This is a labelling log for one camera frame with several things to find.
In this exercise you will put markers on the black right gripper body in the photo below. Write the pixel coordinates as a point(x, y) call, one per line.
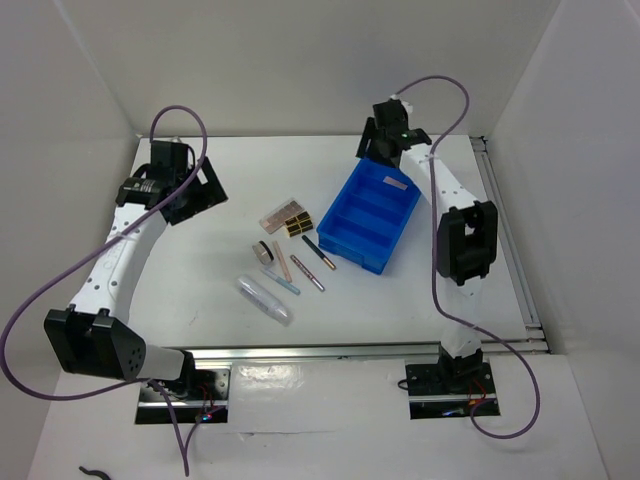
point(375, 150)

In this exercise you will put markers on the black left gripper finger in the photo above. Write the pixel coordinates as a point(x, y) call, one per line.
point(211, 190)
point(176, 213)

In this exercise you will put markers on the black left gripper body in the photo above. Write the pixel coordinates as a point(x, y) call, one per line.
point(179, 179)

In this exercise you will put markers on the pink compact case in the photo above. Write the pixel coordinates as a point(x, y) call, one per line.
point(395, 183)

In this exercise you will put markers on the clear eyeshadow palette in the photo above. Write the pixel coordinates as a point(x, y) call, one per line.
point(275, 219)

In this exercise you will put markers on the pink concealer stick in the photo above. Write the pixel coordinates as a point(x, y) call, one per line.
point(282, 262)

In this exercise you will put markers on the light blue makeup pen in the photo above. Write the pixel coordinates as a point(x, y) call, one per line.
point(281, 281)

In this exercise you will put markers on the dark green eyeliner pencil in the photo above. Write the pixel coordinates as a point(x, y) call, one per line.
point(319, 252)

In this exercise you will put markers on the maroon silver makeup pen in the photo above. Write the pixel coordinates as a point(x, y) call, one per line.
point(307, 273)

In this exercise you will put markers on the clear plastic tube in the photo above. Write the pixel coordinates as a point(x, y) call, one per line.
point(263, 300)

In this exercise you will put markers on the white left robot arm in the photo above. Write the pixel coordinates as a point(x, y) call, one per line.
point(91, 336)

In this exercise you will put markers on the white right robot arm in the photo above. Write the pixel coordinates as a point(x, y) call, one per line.
point(465, 229)

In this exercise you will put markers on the blue plastic organizer bin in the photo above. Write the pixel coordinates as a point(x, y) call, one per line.
point(367, 218)

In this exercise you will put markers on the black gold lipstick upper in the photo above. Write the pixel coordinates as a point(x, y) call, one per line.
point(300, 218)

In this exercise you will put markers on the black hook on floor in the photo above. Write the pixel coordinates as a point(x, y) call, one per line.
point(99, 474)

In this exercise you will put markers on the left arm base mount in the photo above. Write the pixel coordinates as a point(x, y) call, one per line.
point(206, 400)

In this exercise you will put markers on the aluminium front rail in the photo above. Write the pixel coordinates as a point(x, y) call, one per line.
point(317, 353)

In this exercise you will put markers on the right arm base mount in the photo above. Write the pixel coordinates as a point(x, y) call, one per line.
point(431, 397)

